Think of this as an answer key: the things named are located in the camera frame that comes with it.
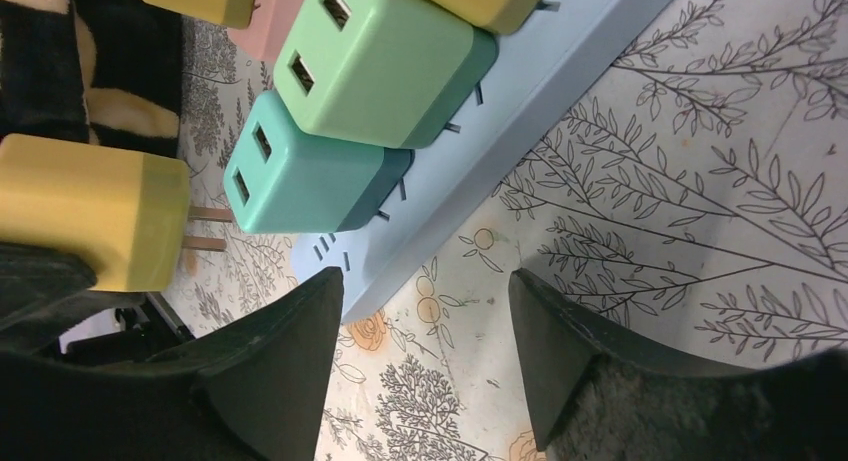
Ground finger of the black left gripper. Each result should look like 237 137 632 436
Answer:
1 242 143 352

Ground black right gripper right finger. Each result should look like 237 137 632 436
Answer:
508 269 793 460

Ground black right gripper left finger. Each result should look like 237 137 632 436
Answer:
60 267 343 460

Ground teal charger plug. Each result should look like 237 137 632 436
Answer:
222 90 414 234

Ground light blue power strip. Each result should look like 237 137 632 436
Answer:
291 0 673 323

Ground green charger plug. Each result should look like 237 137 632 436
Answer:
273 0 498 149

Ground pink power strip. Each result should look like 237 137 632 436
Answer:
227 0 303 64

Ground black floral plush blanket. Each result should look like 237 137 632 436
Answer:
1 0 184 158

